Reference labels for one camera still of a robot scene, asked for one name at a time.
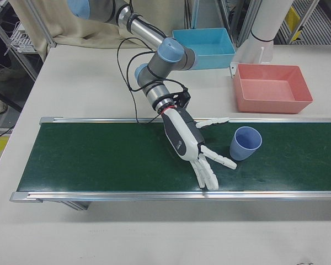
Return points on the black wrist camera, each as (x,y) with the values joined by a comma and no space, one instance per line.
(185,98)

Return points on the aluminium shelf frame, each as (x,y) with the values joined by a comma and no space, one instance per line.
(241,27)

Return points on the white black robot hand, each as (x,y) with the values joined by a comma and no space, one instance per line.
(182,138)

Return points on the blue plastic box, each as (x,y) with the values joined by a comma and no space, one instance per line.
(212,60)

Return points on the pink plastic box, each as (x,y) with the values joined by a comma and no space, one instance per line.
(267,91)

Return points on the metal roller rack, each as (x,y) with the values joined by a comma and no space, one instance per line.
(320,27)

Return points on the metal base bracket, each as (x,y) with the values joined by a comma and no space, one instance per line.
(232,70)

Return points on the yellow plastic part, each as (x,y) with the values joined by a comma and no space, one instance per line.
(292,15)

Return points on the green belt conveyor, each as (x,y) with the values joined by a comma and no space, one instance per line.
(99,160)

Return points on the blue metal post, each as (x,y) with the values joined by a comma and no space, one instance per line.
(195,13)

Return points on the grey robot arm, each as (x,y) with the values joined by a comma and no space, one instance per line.
(165,63)

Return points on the beige cloth curtain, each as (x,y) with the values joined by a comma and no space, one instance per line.
(58,30)

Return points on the aluminium frame post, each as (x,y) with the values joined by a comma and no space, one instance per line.
(44,30)

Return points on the blue plastic cup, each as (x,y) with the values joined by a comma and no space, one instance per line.
(240,151)

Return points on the white column stand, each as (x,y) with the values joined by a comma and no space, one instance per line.
(267,22)

